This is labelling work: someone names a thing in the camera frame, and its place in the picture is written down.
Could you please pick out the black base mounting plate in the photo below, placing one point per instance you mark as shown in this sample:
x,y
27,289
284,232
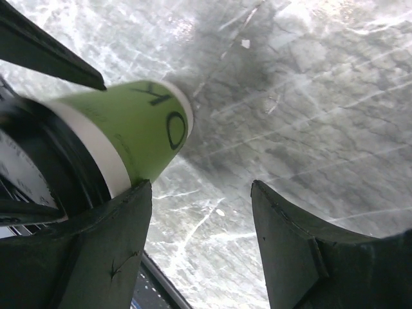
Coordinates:
x,y
154,290

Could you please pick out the black plastic cup lid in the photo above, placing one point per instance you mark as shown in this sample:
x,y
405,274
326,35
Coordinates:
x,y
47,174

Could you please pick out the green paper coffee cup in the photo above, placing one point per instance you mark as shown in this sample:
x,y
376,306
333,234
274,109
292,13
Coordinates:
x,y
132,130

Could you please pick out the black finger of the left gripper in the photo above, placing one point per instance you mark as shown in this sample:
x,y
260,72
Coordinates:
x,y
25,44

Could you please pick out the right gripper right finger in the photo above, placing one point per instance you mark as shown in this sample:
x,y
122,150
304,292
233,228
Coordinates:
x,y
310,263

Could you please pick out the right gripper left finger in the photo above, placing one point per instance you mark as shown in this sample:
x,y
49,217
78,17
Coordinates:
x,y
89,261

